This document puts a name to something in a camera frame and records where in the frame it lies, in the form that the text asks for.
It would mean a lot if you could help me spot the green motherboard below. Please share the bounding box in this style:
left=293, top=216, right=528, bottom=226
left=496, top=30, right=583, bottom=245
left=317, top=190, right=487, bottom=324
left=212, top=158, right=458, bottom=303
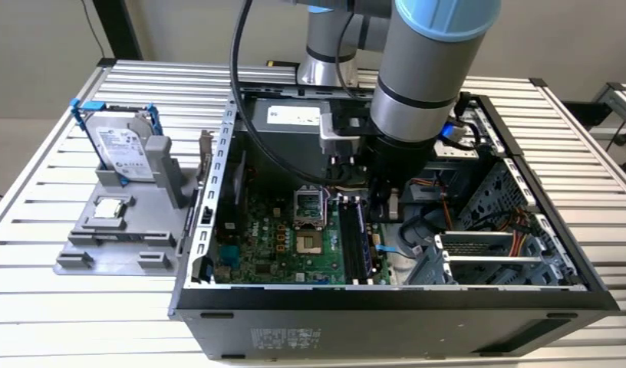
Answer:
left=212, top=191, right=393, bottom=285

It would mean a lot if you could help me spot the blue RAM stick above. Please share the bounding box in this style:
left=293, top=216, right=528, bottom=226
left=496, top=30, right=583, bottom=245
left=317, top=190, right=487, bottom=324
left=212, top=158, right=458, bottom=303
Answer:
left=351, top=199, right=371, bottom=279

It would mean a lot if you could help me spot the blue disk carrier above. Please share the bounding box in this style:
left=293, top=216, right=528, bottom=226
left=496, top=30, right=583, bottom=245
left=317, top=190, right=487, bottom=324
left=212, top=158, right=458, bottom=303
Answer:
left=68, top=98, right=164, bottom=189

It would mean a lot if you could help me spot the orange yellow wire bundle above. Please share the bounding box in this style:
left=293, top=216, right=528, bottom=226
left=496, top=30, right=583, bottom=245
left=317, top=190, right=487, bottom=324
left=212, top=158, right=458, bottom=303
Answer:
left=506, top=206, right=534, bottom=265

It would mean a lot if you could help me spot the grey power supply unit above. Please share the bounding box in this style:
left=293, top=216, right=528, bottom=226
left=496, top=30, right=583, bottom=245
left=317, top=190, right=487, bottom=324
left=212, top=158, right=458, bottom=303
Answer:
left=235, top=98, right=335, bottom=192

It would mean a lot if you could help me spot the thin orange wire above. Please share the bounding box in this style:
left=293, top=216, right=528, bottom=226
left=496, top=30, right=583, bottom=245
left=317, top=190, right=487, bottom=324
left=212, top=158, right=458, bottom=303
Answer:
left=438, top=193, right=455, bottom=233

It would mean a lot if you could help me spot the silver disk bay cage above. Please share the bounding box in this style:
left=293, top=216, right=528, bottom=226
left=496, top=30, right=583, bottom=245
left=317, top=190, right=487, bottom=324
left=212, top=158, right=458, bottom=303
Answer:
left=407, top=229, right=580, bottom=287

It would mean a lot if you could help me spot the black looped cable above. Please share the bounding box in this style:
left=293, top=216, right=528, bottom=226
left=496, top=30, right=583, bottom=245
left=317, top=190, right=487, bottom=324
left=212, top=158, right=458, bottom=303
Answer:
left=396, top=206, right=462, bottom=256

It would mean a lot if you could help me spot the black RAM slot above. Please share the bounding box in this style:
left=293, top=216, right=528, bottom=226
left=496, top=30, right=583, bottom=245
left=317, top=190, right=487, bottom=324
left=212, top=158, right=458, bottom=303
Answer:
left=348, top=195, right=367, bottom=285
left=337, top=195, right=356, bottom=285
left=343, top=195, right=361, bottom=285

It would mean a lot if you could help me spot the graphics card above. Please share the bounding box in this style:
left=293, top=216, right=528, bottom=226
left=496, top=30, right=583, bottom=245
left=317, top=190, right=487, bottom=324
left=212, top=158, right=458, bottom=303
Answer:
left=193, top=129, right=216, bottom=192

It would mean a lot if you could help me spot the black metal post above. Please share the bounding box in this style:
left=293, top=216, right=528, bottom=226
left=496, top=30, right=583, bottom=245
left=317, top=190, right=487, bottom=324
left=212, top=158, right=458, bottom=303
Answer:
left=89, top=0, right=144, bottom=61

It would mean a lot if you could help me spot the grey parts rack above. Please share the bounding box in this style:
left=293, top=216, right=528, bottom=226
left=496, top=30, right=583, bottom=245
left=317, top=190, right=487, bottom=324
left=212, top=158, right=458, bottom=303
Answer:
left=53, top=136, right=204, bottom=277

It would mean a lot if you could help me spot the silver hard disk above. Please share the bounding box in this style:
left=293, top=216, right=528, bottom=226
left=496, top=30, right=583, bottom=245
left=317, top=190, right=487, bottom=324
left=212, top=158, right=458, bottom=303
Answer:
left=85, top=110, right=158, bottom=183

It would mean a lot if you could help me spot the black open PC case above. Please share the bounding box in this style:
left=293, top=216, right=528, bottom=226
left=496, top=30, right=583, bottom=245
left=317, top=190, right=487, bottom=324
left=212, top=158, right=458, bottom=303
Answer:
left=168, top=79, right=621, bottom=361

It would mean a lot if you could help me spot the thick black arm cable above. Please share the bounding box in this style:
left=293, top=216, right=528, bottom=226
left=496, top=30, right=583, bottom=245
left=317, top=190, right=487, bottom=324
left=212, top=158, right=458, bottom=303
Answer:
left=229, top=0, right=368, bottom=184

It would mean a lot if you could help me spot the thin black wall cable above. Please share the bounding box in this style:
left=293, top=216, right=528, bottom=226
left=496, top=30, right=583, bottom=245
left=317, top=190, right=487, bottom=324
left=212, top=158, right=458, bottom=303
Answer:
left=81, top=0, right=109, bottom=58

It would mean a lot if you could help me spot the CPU socket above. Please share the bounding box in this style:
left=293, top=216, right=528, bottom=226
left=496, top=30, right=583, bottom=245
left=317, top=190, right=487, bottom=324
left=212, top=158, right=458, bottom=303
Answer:
left=295, top=228, right=324, bottom=255

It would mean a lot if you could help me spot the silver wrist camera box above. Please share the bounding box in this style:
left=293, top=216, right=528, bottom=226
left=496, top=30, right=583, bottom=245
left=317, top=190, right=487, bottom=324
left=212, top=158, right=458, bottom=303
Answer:
left=317, top=113, right=368, bottom=154

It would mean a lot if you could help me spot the neighbouring metal slat table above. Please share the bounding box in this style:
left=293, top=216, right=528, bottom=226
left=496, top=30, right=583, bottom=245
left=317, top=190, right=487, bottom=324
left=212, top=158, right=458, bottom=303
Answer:
left=588, top=80, right=626, bottom=135

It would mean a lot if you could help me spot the silver CPU chip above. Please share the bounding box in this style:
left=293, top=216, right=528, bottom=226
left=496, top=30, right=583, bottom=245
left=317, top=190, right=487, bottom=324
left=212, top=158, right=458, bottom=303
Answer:
left=94, top=199, right=125, bottom=219

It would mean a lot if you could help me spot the metal socket cover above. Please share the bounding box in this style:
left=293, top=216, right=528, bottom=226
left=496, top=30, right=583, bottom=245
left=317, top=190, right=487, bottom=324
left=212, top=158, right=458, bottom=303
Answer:
left=291, top=186, right=328, bottom=231

